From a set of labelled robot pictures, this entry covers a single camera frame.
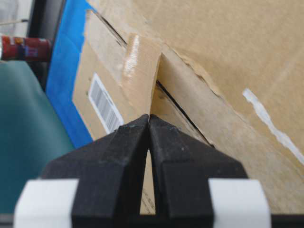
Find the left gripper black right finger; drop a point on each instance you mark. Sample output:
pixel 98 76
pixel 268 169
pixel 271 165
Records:
pixel 181 167

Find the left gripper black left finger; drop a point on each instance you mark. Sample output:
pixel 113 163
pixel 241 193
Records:
pixel 110 173

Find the brown tape strip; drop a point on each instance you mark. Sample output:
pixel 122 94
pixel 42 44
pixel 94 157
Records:
pixel 139 73

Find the brown cardboard box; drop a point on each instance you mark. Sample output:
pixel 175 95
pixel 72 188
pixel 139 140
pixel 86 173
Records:
pixel 231 74

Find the blue table cloth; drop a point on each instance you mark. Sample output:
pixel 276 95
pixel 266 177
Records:
pixel 63 69

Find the red printed can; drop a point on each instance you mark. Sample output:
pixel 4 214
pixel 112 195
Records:
pixel 25 49

